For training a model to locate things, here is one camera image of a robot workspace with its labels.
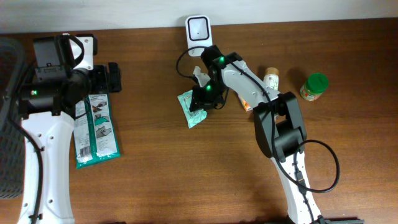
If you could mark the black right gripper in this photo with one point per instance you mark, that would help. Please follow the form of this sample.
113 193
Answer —
199 100

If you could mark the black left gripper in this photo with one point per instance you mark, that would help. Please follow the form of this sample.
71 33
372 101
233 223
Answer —
115 84

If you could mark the teal wet wipes pack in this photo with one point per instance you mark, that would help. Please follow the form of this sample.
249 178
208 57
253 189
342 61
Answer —
192 117

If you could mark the orange tissue packet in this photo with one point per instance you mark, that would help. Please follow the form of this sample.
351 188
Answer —
244 103

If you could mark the green gloves package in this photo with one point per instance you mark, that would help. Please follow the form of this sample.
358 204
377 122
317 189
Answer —
94 135

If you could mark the white cosmetic tube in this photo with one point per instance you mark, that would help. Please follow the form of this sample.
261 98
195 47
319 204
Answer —
271 78

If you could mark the green lid jar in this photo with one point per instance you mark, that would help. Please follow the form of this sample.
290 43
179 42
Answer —
314 87

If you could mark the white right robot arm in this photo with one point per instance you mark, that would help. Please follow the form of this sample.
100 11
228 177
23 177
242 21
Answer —
279 128

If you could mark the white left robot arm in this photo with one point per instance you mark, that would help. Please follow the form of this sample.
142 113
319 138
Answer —
64 105

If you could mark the white barcode scanner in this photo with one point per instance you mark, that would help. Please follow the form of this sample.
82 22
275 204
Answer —
198 32

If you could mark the dark grey plastic basket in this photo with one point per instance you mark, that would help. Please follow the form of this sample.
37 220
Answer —
12 141

